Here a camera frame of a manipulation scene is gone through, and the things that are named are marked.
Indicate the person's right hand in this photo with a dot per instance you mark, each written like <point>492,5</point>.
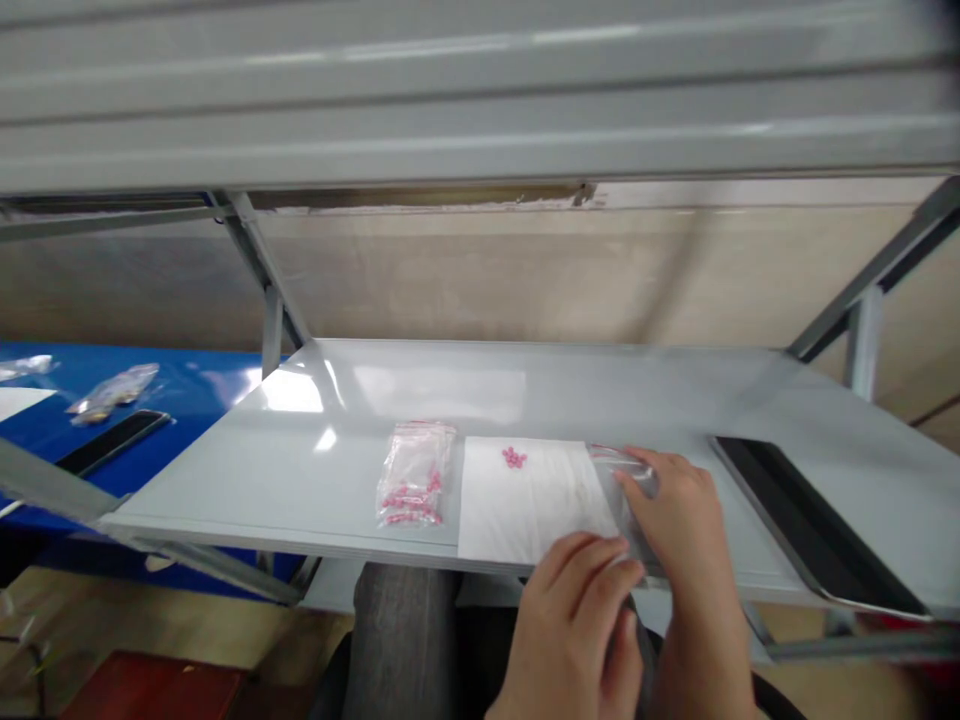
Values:
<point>679,525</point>

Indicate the person's left hand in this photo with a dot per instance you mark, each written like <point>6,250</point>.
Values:
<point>570,630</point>

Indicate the clear zip bag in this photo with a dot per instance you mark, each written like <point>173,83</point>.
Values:
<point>615,510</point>

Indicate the white paper sheet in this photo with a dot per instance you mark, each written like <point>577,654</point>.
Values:
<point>525,510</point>

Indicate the black tablet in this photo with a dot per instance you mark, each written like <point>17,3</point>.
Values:
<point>810,517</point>

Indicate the person's legs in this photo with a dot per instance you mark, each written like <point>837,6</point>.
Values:
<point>405,645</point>

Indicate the pile of pink beads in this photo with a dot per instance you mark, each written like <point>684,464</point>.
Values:
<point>514,457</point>

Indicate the stack of bead-filled zip bags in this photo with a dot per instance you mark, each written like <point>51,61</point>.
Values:
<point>416,480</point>

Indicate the red-brown box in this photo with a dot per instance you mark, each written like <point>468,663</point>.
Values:
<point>150,690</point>

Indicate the blue table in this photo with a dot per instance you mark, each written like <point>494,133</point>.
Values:
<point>195,390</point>

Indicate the black smartphone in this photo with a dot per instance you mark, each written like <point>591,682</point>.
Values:
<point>112,444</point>

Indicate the clear bag of small parts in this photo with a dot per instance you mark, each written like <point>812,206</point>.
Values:
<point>116,390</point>

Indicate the white paper on blue table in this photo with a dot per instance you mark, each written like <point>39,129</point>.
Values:
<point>19,403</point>

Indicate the crumpled clear plastic bag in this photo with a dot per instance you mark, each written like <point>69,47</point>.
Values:
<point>22,367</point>

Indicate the grey metal workbench frame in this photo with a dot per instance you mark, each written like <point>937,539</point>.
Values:
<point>450,112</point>

